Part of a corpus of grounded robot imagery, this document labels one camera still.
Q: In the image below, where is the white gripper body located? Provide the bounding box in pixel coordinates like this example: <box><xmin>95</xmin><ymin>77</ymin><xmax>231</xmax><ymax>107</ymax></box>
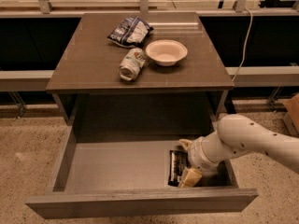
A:
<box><xmin>187</xmin><ymin>137</ymin><xmax>218</xmax><ymax>177</ymax></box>

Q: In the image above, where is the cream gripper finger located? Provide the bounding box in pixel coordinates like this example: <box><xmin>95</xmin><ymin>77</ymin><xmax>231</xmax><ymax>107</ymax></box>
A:
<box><xmin>178</xmin><ymin>139</ymin><xmax>192</xmax><ymax>151</ymax></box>
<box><xmin>178</xmin><ymin>167</ymin><xmax>202</xmax><ymax>188</ymax></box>

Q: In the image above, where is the black rxbar chocolate wrapper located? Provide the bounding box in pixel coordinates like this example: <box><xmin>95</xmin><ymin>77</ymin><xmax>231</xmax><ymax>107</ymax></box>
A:
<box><xmin>168</xmin><ymin>150</ymin><xmax>188</xmax><ymax>187</ymax></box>

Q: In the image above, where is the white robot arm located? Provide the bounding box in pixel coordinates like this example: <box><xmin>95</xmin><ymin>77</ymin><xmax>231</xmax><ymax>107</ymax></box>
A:
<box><xmin>178</xmin><ymin>114</ymin><xmax>299</xmax><ymax>188</ymax></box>

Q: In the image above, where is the grey cabinet with counter top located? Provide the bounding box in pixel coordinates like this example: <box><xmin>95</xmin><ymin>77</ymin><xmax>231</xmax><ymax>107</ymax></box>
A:
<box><xmin>47</xmin><ymin>12</ymin><xmax>234</xmax><ymax>143</ymax></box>

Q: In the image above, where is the open grey top drawer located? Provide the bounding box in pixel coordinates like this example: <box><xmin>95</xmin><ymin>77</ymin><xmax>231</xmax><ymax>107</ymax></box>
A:
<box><xmin>26</xmin><ymin>112</ymin><xmax>258</xmax><ymax>218</ymax></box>

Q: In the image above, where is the white paper bowl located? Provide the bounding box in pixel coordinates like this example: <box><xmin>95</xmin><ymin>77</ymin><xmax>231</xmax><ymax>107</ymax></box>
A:
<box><xmin>146</xmin><ymin>40</ymin><xmax>188</xmax><ymax>66</ymax></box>

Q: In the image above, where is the white green can lying down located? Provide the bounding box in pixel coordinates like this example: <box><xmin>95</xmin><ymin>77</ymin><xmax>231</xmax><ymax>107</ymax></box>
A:
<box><xmin>119</xmin><ymin>48</ymin><xmax>146</xmax><ymax>81</ymax></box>

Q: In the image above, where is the cardboard box at right edge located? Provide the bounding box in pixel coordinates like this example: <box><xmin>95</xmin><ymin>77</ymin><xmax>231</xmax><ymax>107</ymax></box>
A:
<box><xmin>283</xmin><ymin>94</ymin><xmax>299</xmax><ymax>137</ymax></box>

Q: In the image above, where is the blue white chip bag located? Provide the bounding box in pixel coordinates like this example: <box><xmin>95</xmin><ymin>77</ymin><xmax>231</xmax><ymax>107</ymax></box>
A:
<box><xmin>107</xmin><ymin>17</ymin><xmax>153</xmax><ymax>48</ymax></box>

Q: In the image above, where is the metal railing with posts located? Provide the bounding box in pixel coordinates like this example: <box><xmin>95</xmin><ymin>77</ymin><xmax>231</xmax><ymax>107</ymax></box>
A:
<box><xmin>0</xmin><ymin>0</ymin><xmax>299</xmax><ymax>19</ymax></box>

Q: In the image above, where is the white cable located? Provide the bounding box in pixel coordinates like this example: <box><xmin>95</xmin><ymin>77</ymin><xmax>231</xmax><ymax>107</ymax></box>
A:
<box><xmin>231</xmin><ymin>7</ymin><xmax>254</xmax><ymax>82</ymax></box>

